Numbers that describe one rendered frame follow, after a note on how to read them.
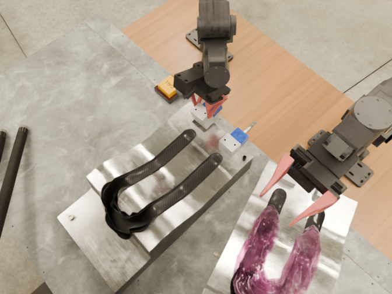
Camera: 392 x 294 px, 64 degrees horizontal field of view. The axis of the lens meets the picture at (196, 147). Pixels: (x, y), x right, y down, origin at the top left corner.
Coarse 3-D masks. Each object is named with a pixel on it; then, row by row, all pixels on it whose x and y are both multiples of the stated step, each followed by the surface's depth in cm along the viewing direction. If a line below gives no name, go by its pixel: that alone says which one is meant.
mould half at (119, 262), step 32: (160, 128) 92; (192, 128) 92; (128, 160) 86; (192, 160) 88; (224, 160) 87; (96, 192) 86; (128, 192) 79; (160, 192) 82; (192, 192) 84; (224, 192) 92; (64, 224) 84; (96, 224) 84; (160, 224) 76; (96, 256) 80; (128, 256) 80
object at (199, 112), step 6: (204, 102) 89; (192, 108) 88; (198, 108) 87; (204, 108) 87; (192, 114) 88; (198, 114) 86; (204, 114) 86; (198, 120) 88; (204, 120) 86; (210, 120) 88; (204, 126) 89
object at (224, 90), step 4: (220, 88) 80; (224, 88) 80; (228, 88) 80; (204, 92) 79; (212, 92) 78; (216, 92) 78; (220, 92) 79; (224, 92) 79; (228, 92) 80; (212, 96) 77; (216, 96) 77; (212, 100) 78
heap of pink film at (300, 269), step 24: (264, 216) 79; (264, 240) 74; (312, 240) 77; (240, 264) 74; (264, 264) 75; (288, 264) 73; (312, 264) 72; (240, 288) 72; (264, 288) 72; (288, 288) 72
